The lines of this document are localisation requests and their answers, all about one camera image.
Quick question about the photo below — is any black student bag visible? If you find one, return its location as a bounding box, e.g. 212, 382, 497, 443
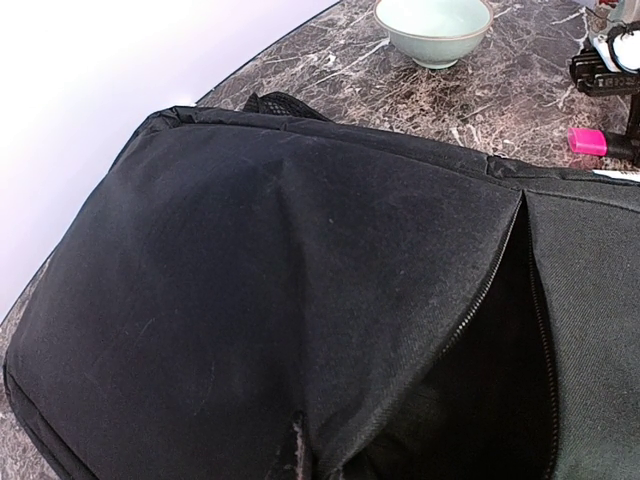
3, 105, 639, 479

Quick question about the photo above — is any red black marker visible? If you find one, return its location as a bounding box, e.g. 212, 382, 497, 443
567, 128, 639, 164

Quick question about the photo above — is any pale green ceramic bowl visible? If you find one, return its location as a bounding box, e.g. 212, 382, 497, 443
373, 0, 494, 70

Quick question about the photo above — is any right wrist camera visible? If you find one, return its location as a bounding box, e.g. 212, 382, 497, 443
569, 21, 639, 97

